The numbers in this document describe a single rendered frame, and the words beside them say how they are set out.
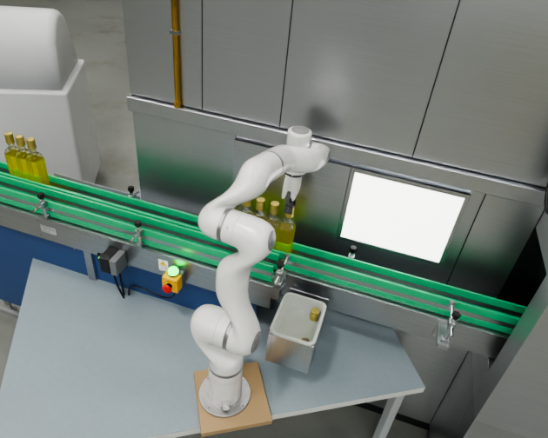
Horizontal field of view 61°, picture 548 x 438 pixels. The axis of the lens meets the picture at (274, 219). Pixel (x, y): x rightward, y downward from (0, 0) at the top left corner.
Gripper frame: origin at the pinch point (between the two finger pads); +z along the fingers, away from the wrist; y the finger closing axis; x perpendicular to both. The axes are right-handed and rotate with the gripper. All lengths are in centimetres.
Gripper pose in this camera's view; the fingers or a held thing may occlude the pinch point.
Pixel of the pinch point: (290, 206)
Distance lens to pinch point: 175.5
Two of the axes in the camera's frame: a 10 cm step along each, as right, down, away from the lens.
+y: -3.0, 5.4, -7.8
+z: -0.9, 8.0, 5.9
